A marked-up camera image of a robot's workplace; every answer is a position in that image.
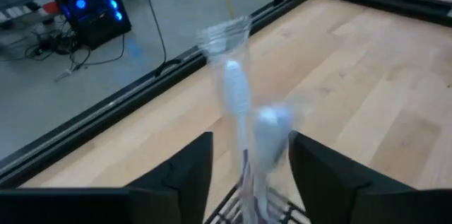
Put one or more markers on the black computer blue lights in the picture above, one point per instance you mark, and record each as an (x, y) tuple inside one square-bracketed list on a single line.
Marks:
[(95, 15)]

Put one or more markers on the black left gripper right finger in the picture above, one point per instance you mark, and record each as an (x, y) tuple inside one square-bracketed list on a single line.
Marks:
[(321, 181)]

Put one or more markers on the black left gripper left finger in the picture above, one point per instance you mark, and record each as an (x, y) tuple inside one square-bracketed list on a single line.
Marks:
[(183, 188)]

